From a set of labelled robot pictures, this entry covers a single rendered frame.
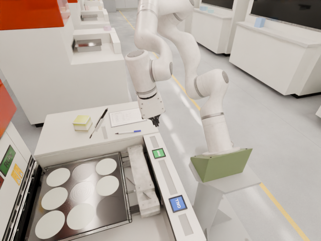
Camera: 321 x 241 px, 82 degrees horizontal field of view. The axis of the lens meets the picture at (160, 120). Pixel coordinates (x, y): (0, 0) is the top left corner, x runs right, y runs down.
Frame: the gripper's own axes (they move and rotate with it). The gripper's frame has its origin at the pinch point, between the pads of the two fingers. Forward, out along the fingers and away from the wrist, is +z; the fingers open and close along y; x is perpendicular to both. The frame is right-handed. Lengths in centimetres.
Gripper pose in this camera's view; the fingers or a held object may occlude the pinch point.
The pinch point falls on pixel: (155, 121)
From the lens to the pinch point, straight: 83.5
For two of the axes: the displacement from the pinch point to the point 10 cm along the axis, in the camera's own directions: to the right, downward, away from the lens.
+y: 9.4, -3.3, 0.9
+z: 2.0, 7.4, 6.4
